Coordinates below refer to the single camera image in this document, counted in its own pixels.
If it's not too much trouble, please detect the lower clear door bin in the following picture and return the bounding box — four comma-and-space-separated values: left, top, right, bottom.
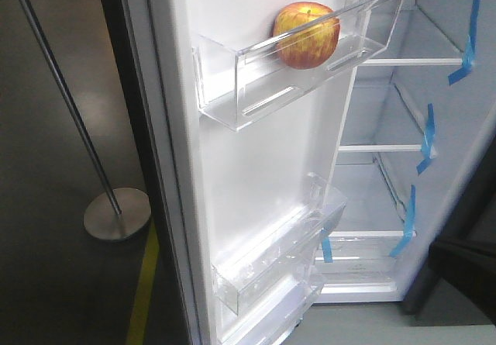
216, 268, 324, 344

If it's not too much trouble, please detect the middle clear door bin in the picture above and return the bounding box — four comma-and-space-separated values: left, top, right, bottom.
212, 173, 347, 316

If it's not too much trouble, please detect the fridge door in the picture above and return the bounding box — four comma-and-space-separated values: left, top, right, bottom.
102, 0, 358, 344

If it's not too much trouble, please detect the upper clear door bin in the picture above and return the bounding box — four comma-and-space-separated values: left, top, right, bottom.
193, 0, 403, 131

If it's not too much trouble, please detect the clear door bin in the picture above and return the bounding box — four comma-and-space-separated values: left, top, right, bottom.
212, 173, 347, 316
193, 0, 403, 131
216, 268, 324, 344

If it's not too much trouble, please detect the red yellow apple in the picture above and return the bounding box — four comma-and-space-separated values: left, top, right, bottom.
272, 2, 340, 70

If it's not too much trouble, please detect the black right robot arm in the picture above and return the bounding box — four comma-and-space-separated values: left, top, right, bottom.
400, 237, 495, 326

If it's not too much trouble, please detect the matte silver stanchion post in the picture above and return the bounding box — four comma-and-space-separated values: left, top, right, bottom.
18, 0, 151, 242

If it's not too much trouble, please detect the fridge body with shelves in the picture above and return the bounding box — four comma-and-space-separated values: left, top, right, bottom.
316, 0, 495, 304

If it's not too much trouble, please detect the blue tape strip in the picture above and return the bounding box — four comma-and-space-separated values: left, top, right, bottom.
416, 103, 436, 176
321, 229, 333, 264
448, 0, 481, 85
389, 185, 416, 258

